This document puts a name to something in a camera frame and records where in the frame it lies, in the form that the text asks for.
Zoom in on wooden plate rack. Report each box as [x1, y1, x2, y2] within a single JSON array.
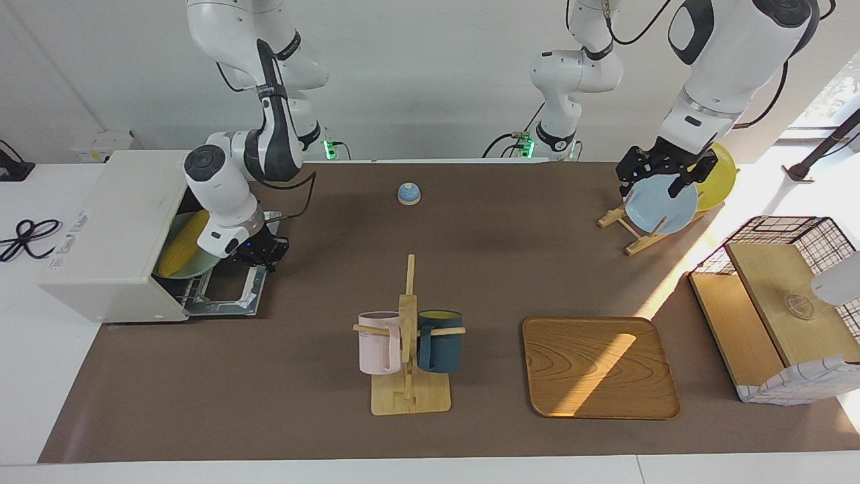
[[598, 192, 706, 256]]

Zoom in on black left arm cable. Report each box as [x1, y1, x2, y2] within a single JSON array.
[[732, 60, 791, 130]]

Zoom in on black stand pole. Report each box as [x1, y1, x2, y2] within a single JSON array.
[[783, 108, 860, 182]]

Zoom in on black clamp mount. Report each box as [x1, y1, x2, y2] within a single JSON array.
[[0, 139, 36, 182]]

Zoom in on pink mug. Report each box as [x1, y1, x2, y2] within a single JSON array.
[[357, 311, 404, 375]]

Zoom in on white cylindrical object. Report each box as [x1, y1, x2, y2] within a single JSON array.
[[810, 250, 860, 307]]

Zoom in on coiled black cable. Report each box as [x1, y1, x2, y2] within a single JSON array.
[[0, 218, 62, 263]]

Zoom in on yellow corn cob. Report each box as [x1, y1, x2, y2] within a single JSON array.
[[158, 210, 210, 276]]

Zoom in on brown table mat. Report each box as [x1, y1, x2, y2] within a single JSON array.
[[38, 161, 860, 463]]

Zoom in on light blue plate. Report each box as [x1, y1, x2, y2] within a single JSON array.
[[624, 171, 699, 235]]

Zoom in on yellow plate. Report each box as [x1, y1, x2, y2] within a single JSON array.
[[685, 143, 738, 212]]

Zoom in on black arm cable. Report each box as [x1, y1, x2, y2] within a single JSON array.
[[215, 40, 318, 223], [732, 60, 791, 130]]

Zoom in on wide light wooden board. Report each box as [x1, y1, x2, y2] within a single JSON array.
[[726, 241, 860, 367]]

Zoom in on white checked cloth liner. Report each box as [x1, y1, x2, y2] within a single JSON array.
[[736, 355, 860, 405]]

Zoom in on narrow light wooden board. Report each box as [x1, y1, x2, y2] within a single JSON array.
[[690, 272, 785, 387]]

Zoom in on pale green plate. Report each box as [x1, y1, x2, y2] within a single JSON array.
[[153, 212, 224, 278]]

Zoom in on dark teal mug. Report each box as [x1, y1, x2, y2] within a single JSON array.
[[417, 310, 464, 374]]

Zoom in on white power strip box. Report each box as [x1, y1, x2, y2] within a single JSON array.
[[71, 130, 135, 164]]

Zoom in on brown wooden tray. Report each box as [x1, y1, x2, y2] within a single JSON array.
[[522, 317, 681, 420]]

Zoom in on black wire basket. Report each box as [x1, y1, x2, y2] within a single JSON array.
[[689, 216, 860, 323]]

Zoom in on white toaster oven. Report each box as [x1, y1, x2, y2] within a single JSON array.
[[37, 150, 282, 323]]

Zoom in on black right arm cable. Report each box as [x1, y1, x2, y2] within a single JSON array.
[[215, 40, 318, 223]]

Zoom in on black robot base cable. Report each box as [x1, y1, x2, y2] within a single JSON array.
[[482, 132, 531, 159]]

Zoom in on small clear glass piece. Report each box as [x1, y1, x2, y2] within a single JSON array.
[[783, 292, 816, 320]]

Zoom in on wooden mug rack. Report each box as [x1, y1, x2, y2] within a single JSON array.
[[353, 254, 466, 416]]

